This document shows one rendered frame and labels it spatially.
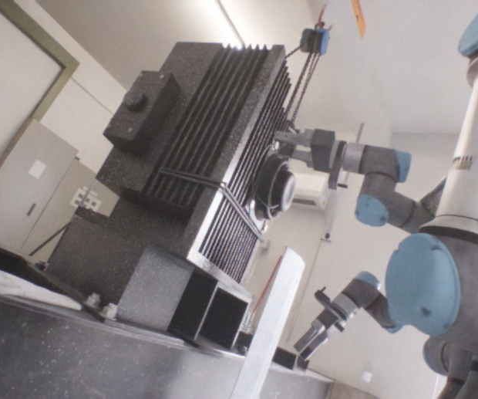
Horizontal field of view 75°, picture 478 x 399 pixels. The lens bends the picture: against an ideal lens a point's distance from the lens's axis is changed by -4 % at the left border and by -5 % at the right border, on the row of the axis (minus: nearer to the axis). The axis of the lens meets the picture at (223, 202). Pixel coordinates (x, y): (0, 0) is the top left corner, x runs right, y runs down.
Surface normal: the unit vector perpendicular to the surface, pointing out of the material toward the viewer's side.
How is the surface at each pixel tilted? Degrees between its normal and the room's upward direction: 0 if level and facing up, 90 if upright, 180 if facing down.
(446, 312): 132
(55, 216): 90
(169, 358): 90
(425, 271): 97
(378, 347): 90
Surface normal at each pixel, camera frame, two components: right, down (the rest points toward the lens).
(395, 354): -0.51, -0.47
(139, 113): -0.31, -0.43
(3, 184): 0.76, 0.13
